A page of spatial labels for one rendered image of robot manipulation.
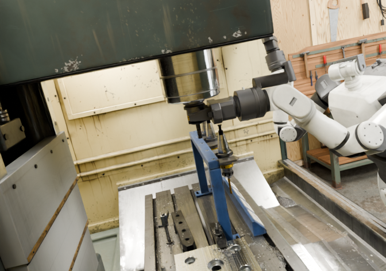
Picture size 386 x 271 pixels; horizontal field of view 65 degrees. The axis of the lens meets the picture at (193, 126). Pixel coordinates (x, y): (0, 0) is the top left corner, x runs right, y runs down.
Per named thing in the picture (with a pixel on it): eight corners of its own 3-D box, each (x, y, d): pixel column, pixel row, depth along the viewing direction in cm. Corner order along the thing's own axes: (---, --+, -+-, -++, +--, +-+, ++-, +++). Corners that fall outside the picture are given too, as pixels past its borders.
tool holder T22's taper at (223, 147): (216, 151, 112) (213, 134, 110) (227, 148, 113) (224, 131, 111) (220, 155, 108) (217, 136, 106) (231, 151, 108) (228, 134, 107)
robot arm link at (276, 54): (281, 36, 147) (288, 59, 147) (262, 43, 152) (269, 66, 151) (275, 31, 136) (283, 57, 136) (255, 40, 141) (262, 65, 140)
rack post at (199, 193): (213, 188, 157) (203, 134, 151) (215, 193, 152) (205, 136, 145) (195, 193, 156) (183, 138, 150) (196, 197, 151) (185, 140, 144)
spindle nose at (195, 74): (165, 99, 92) (156, 59, 89) (217, 89, 92) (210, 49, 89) (163, 108, 76) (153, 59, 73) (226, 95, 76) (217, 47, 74)
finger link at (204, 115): (188, 112, 82) (210, 107, 83) (190, 123, 83) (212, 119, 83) (188, 113, 81) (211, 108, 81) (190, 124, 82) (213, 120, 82)
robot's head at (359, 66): (348, 77, 120) (343, 58, 119) (369, 73, 112) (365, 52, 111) (338, 81, 117) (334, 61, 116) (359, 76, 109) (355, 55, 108)
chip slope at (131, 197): (258, 191, 205) (253, 155, 199) (315, 254, 137) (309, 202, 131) (127, 224, 195) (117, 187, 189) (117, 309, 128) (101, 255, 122)
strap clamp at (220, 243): (223, 247, 109) (216, 210, 106) (233, 272, 96) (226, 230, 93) (214, 250, 109) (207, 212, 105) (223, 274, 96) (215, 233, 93)
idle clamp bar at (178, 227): (184, 222, 130) (181, 209, 129) (200, 259, 105) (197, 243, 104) (173, 226, 129) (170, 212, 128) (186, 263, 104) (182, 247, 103)
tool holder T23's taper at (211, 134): (205, 137, 133) (202, 122, 132) (215, 135, 134) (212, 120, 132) (207, 139, 129) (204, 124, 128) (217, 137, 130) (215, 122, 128)
